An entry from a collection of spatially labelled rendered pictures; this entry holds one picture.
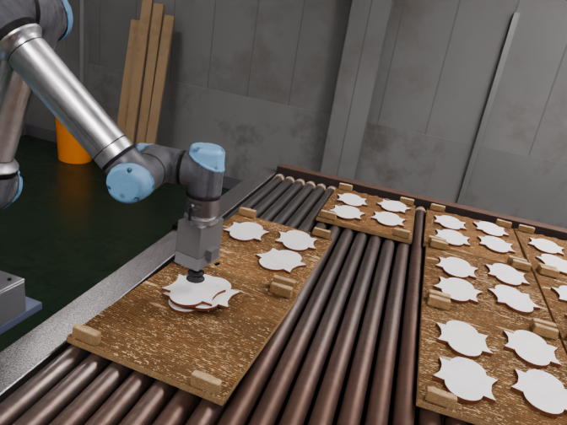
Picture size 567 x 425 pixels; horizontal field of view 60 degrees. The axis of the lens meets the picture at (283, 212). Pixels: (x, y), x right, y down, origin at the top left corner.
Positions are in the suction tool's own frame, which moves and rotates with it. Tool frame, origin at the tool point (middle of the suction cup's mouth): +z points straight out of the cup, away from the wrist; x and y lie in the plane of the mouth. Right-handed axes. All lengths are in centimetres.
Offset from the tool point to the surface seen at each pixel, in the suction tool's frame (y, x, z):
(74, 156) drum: 237, 315, 92
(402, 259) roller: 66, -34, 8
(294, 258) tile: 36.0, -8.8, 5.1
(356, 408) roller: -7.2, -44.4, 7.7
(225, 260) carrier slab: 22.3, 5.9, 6.0
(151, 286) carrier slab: -1.7, 11.4, 6.0
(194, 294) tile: -2.2, -1.7, 2.7
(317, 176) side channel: 119, 21, 5
